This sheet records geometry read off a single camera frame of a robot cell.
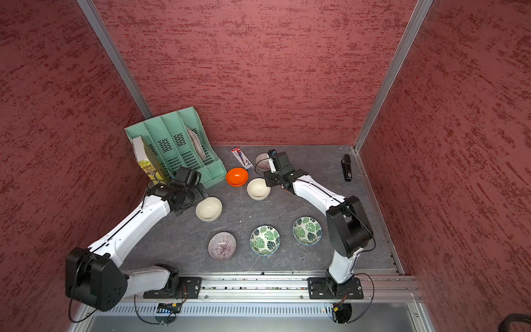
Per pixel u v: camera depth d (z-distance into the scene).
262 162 1.10
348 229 0.48
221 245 0.83
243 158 1.13
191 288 0.74
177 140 1.10
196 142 1.03
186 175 0.64
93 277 0.39
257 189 1.00
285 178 0.68
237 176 1.04
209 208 0.92
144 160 0.79
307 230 0.88
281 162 0.70
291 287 0.76
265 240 0.85
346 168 1.07
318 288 0.74
